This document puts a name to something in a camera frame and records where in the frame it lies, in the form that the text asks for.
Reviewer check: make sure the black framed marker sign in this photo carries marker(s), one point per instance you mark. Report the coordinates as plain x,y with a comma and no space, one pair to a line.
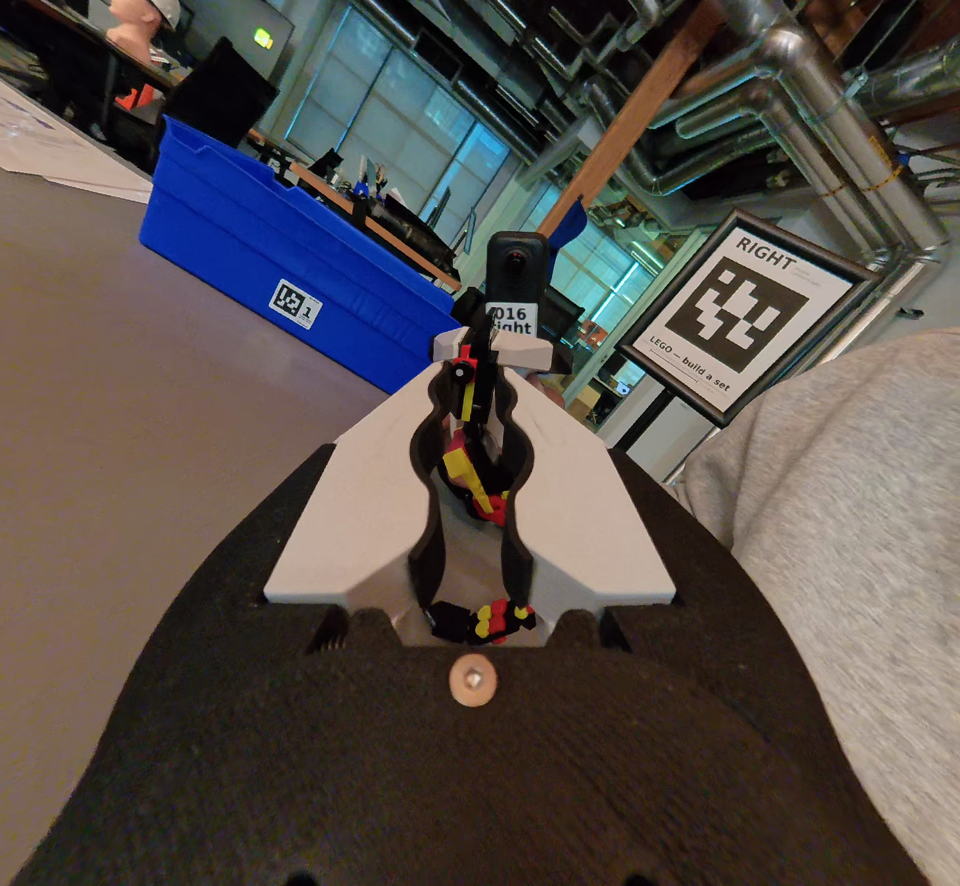
742,316

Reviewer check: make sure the person's right forearm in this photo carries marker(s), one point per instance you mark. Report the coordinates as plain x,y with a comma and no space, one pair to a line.
840,526

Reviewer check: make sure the person's right hand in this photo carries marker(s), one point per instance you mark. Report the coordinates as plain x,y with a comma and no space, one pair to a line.
551,392

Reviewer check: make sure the black red yellow lego model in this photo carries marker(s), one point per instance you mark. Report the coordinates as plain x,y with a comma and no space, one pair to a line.
480,481

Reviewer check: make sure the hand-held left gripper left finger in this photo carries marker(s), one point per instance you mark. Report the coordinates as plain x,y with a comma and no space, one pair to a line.
352,518

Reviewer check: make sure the cardboard box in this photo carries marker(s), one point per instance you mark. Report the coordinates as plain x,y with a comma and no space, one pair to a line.
583,398

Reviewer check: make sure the white paper sheet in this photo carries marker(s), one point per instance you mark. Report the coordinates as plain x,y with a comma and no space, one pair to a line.
52,150

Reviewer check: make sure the black monitor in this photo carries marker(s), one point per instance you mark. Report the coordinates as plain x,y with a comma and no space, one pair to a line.
217,94

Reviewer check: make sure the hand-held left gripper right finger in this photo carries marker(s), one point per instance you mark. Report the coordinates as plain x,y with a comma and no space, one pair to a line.
592,518

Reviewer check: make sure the blue plastic bin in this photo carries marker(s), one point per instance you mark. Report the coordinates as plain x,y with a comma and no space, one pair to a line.
247,240

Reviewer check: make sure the large metal ceiling pipe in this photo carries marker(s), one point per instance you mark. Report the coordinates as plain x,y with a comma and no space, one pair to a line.
825,90

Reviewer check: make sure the mannequin head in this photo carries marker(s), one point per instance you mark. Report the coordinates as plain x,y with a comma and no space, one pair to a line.
131,19

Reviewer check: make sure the wooden workbench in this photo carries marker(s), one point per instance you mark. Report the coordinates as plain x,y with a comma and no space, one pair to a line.
390,233

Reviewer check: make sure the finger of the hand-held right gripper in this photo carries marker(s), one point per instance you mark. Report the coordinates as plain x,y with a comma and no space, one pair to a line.
529,355
448,346

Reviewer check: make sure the wooden ceiling beam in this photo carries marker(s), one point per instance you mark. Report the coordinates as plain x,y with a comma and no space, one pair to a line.
637,113

